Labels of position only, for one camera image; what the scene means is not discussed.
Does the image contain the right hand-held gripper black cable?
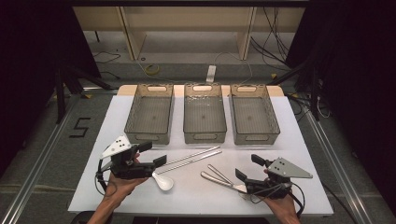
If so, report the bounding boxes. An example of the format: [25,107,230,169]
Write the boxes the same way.
[247,181,306,218]

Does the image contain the person's left hand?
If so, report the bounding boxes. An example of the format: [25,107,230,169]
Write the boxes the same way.
[104,153,150,200]

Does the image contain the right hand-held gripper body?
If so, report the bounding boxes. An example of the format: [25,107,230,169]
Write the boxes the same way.
[244,157,314,200]

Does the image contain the left hand-held gripper black cable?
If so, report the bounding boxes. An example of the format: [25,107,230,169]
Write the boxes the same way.
[94,158,117,198]

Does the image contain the white power strip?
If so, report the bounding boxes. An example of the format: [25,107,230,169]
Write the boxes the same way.
[205,64,218,84]

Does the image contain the hand-held gripper black cable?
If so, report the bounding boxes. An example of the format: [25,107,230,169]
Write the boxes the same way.
[247,181,306,218]
[94,158,117,198]

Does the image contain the wooden shelf unit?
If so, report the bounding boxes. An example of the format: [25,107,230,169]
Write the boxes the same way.
[73,6,306,62]

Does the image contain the yellow cable coil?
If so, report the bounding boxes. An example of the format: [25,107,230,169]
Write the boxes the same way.
[144,63,162,77]

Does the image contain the person's right hand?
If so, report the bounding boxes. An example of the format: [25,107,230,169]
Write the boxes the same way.
[262,168,303,224]

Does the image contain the white ceramic spoon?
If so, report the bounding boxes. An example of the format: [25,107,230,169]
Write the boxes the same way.
[151,171,175,191]

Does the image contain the translucent grey plastic bin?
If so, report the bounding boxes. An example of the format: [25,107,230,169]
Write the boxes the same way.
[123,83,175,146]
[182,82,228,145]
[229,83,281,146]

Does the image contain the black curtain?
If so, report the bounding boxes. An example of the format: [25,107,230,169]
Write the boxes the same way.
[284,0,396,216]
[0,0,102,178]

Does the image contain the black metal stand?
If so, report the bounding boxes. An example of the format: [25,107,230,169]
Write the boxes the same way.
[53,60,114,125]
[266,57,322,121]

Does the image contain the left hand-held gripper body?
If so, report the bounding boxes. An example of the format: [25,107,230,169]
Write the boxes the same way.
[99,134,157,180]

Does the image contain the silver metal chopstick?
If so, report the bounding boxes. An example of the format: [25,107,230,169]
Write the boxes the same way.
[161,145,221,167]
[154,150,223,175]

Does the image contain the white cable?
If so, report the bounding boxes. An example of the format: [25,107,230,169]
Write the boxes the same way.
[214,50,254,86]

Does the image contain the aluminium floor rail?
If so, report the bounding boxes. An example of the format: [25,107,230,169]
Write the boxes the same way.
[0,92,80,224]
[302,106,375,224]

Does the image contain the metal tongs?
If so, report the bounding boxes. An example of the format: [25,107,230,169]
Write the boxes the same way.
[200,163,250,194]

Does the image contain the black cable bundle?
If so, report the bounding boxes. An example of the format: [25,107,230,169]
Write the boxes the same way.
[249,7,291,71]

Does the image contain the thin black floor cable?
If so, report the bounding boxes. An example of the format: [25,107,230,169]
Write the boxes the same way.
[92,50,121,80]

